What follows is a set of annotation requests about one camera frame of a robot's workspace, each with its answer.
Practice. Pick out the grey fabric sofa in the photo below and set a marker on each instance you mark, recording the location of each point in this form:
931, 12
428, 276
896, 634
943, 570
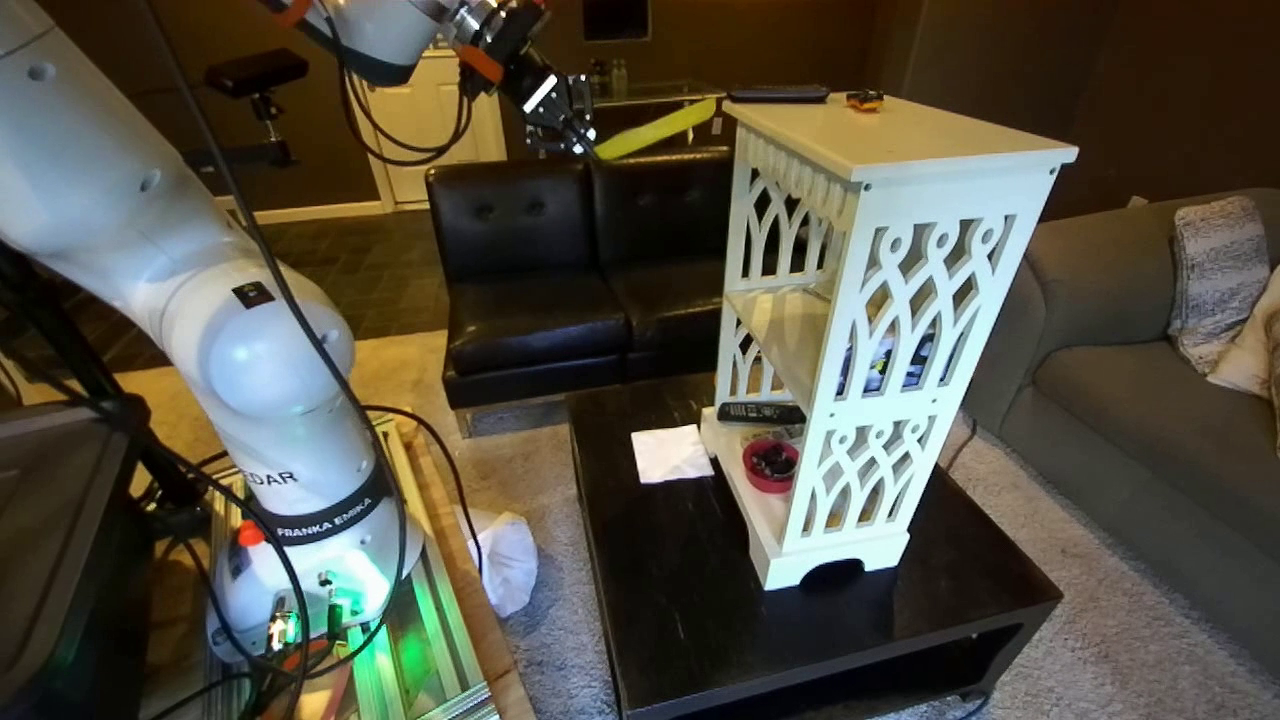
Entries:
1135, 413

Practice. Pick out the blue white small object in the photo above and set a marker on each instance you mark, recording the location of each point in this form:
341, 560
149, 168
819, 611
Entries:
896, 360

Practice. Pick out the black camera on stand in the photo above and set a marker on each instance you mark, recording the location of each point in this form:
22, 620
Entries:
255, 71

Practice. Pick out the cream cushion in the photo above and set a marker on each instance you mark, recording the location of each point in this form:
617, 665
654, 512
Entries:
1253, 355

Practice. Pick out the dark grey box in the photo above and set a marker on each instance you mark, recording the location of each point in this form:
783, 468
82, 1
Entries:
53, 600

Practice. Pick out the red bowl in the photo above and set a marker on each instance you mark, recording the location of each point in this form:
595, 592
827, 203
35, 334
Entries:
769, 465

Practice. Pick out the white paper napkin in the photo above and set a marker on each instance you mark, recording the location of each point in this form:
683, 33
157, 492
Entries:
669, 452

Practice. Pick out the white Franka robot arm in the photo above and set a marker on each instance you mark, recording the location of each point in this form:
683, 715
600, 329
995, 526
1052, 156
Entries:
255, 360

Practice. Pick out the black flat case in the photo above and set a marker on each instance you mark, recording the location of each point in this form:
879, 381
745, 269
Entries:
783, 95

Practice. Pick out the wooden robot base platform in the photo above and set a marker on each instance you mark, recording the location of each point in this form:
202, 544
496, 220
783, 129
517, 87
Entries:
442, 640

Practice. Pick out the grey patterned pillow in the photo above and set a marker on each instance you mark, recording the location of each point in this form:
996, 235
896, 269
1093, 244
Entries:
1216, 275

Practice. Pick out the black leather sofa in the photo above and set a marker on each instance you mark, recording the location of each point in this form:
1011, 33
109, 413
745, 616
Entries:
534, 320

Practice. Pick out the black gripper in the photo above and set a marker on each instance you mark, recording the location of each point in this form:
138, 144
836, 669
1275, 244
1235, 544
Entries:
548, 105

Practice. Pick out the white plastic bag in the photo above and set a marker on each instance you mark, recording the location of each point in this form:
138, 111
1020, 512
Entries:
507, 560

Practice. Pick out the black coffee table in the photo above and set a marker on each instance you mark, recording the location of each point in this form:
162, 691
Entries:
694, 600

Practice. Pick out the white panel door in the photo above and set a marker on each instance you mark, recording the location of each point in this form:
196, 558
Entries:
432, 121

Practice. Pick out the white lattice shelf unit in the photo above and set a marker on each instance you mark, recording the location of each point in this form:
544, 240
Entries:
923, 175

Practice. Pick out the black remote control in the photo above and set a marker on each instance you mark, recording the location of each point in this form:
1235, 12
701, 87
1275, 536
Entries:
762, 413

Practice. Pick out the white bottle orange cap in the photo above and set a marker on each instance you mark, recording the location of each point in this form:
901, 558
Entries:
244, 554

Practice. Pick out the dark wall frame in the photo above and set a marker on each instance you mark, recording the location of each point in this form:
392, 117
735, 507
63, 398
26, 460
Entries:
617, 17

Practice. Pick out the small orange black object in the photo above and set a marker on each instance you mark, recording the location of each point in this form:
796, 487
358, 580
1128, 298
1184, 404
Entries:
864, 96

